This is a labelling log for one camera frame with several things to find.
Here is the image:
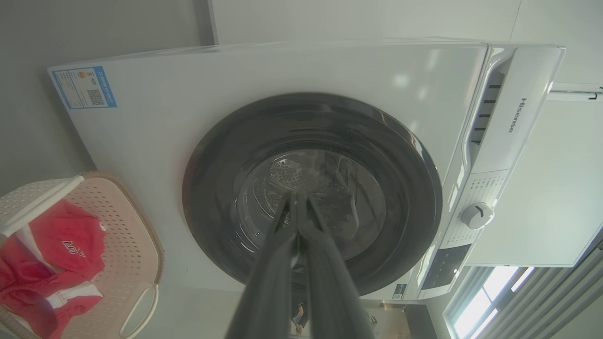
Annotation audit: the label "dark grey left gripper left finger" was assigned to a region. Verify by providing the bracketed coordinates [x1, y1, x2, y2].
[225, 192, 299, 339]

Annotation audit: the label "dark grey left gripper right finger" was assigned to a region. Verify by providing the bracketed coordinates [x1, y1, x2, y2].
[301, 193, 375, 339]

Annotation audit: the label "beige perforated laundry basket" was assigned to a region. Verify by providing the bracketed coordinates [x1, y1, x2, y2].
[0, 171, 164, 339]

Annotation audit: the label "black round washing machine door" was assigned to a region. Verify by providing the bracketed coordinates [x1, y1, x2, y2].
[182, 92, 443, 297]

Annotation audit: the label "black washer display panel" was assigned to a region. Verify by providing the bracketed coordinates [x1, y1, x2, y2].
[421, 244, 472, 291]

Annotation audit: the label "window with bright panes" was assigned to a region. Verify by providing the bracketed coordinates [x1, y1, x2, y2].
[443, 266, 536, 339]

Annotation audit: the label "white round control knob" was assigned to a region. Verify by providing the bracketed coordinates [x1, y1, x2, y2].
[460, 202, 495, 230]

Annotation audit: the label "white front-load washing machine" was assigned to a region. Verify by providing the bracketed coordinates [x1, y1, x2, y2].
[47, 40, 566, 302]

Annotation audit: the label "red garment with white stripes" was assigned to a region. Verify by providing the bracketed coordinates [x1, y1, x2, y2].
[0, 200, 107, 339]

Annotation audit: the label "grey slatted blinds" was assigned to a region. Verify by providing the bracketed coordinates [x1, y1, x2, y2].
[471, 238, 603, 339]

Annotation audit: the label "blue energy label sticker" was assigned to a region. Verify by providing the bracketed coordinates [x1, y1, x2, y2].
[51, 66, 118, 110]

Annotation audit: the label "white detergent drawer front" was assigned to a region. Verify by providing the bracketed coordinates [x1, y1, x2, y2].
[463, 46, 566, 173]

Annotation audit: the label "white wall pipe fixture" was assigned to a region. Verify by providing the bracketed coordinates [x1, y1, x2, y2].
[546, 82, 603, 102]

